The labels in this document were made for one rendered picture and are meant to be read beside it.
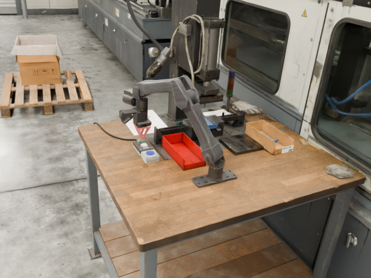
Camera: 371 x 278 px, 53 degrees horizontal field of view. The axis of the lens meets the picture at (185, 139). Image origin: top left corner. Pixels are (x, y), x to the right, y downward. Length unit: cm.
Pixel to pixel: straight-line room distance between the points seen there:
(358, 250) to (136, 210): 120
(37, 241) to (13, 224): 28
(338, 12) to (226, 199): 105
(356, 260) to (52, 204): 211
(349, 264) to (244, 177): 83
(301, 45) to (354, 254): 116
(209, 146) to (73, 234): 147
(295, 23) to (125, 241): 162
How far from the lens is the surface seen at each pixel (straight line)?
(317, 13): 218
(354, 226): 211
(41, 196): 314
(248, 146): 190
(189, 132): 192
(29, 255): 266
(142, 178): 162
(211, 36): 179
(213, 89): 186
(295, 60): 230
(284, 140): 200
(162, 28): 498
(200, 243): 232
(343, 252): 223
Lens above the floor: 180
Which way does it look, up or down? 28 degrees down
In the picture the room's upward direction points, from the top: 4 degrees clockwise
